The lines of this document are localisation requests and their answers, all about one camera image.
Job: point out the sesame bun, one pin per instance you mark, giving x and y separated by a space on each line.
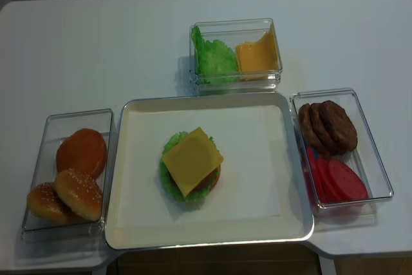
43 202
80 192

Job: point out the yellow cheese slice on burger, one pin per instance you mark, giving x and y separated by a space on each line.
192 159

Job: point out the green lettuce in container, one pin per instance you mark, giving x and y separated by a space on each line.
216 62

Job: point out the green lettuce leaf on burger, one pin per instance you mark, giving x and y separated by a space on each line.
167 181

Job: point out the clear plastic lettuce cheese container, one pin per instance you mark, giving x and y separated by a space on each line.
233 33

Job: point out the flat cheese slices stack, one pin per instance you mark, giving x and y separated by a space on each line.
246 58

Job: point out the leaning cheese slice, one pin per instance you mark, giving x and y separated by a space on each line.
270 43

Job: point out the white metal serving tray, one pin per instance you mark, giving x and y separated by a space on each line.
295 225

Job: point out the white paper tray liner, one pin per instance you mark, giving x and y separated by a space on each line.
255 173

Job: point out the brown patty left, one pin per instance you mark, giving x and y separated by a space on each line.
308 132

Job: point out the red tomato slice back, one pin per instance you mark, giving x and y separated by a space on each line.
315 174

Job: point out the red tomato slice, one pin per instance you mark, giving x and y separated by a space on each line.
315 174
345 182
328 188

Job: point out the brown patty middle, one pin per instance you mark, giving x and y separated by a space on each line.
320 129

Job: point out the red tomato slice middle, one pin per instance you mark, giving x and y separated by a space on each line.
328 188

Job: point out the smooth orange bottom bun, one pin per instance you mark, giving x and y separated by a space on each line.
84 151

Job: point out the brown patty front right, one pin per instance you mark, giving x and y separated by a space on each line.
338 125

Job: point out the clear plastic patty tomato container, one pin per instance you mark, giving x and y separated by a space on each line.
365 160

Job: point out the red tomato slice front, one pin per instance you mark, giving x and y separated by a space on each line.
345 182

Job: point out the clear plastic bun container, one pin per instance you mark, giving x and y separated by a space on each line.
57 129

